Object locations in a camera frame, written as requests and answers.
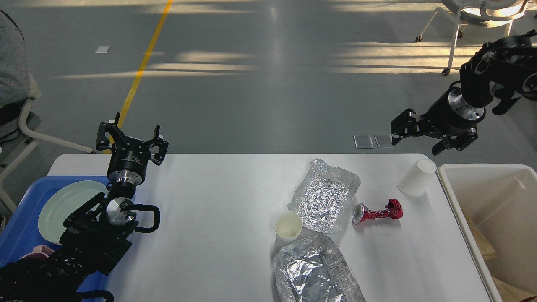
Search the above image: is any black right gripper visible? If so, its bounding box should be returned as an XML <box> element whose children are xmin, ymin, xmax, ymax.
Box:
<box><xmin>391</xmin><ymin>87</ymin><xmax>486</xmax><ymax>156</ymax></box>

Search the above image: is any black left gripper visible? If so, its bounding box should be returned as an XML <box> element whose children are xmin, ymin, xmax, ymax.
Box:
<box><xmin>95</xmin><ymin>112</ymin><xmax>169</xmax><ymax>185</ymax></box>

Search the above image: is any translucent plastic cup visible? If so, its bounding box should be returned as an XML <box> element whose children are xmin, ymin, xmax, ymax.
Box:
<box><xmin>397</xmin><ymin>159</ymin><xmax>437</xmax><ymax>197</ymax></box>

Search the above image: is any crushed red soda can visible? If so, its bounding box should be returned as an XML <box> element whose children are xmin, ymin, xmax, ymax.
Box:
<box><xmin>351</xmin><ymin>198</ymin><xmax>404</xmax><ymax>225</ymax></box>

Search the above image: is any light green plate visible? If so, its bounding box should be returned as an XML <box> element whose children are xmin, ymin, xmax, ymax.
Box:
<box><xmin>38</xmin><ymin>180</ymin><xmax>107</xmax><ymax>245</ymax></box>

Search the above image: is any brown paper bag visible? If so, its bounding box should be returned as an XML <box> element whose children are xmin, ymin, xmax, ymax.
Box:
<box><xmin>463</xmin><ymin>214</ymin><xmax>537</xmax><ymax>302</ymax></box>

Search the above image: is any pink mug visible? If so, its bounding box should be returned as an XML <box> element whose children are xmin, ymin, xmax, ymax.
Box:
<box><xmin>20</xmin><ymin>245</ymin><xmax>55</xmax><ymax>261</ymax></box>

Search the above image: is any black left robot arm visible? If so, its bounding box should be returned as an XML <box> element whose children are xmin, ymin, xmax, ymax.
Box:
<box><xmin>1</xmin><ymin>113</ymin><xmax>169</xmax><ymax>302</ymax></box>

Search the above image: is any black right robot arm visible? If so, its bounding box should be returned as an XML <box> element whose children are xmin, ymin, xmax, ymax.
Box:
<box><xmin>391</xmin><ymin>29</ymin><xmax>537</xmax><ymax>155</ymax></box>

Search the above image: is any clear floor plate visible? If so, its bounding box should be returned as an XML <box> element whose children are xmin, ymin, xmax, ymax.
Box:
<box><xmin>353</xmin><ymin>135</ymin><xmax>374</xmax><ymax>149</ymax></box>
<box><xmin>374</xmin><ymin>134</ymin><xmax>395</xmax><ymax>148</ymax></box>

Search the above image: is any white floor marker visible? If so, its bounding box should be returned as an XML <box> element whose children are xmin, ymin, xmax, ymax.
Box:
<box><xmin>94</xmin><ymin>45</ymin><xmax>111</xmax><ymax>54</ymax></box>

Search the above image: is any white plastic bin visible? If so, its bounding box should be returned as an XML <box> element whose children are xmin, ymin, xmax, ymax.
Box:
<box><xmin>437</xmin><ymin>163</ymin><xmax>537</xmax><ymax>302</ymax></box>

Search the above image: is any white chair left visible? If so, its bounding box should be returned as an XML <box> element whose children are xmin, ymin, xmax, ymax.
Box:
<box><xmin>0</xmin><ymin>74</ymin><xmax>95</xmax><ymax>213</ymax></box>

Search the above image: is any crumpled foil upper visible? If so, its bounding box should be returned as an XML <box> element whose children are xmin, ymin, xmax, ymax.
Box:
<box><xmin>287</xmin><ymin>158</ymin><xmax>361</xmax><ymax>234</ymax></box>

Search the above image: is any white office chair right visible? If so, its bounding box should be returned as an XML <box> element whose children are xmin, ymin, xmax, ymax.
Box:
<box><xmin>415</xmin><ymin>0</ymin><xmax>529</xmax><ymax>76</ymax></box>

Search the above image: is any person in grey sweater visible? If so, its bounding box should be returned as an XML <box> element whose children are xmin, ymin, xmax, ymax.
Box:
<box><xmin>0</xmin><ymin>11</ymin><xmax>29</xmax><ymax>143</ymax></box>

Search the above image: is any blue plastic tray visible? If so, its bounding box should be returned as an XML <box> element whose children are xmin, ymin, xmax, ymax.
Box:
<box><xmin>1</xmin><ymin>176</ymin><xmax>109</xmax><ymax>302</ymax></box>

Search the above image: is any white paper cup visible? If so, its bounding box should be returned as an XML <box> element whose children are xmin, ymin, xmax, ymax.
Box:
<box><xmin>274</xmin><ymin>211</ymin><xmax>303</xmax><ymax>243</ymax></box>

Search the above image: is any foil container lower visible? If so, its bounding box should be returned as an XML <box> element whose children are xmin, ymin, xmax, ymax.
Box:
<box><xmin>274</xmin><ymin>235</ymin><xmax>365</xmax><ymax>302</ymax></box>

